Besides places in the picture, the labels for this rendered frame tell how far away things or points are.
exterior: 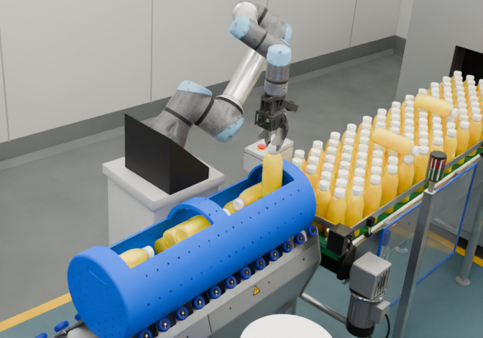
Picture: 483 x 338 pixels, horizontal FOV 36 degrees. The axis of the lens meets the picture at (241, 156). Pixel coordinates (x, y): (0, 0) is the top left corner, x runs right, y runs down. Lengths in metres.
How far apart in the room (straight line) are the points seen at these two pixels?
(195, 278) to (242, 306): 0.35
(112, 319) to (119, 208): 0.69
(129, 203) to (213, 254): 0.53
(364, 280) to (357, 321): 0.20
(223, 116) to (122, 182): 0.43
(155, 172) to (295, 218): 0.51
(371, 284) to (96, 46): 3.03
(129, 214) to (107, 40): 2.69
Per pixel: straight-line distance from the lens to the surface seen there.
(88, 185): 4.87
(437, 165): 2.80
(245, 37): 2.43
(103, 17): 5.19
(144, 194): 2.56
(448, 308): 4.16
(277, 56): 2.34
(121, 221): 2.79
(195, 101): 2.62
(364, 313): 2.93
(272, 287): 2.65
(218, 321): 2.48
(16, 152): 5.18
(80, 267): 2.20
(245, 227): 2.37
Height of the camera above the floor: 2.49
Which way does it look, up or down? 28 degrees down
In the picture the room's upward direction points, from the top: 5 degrees clockwise
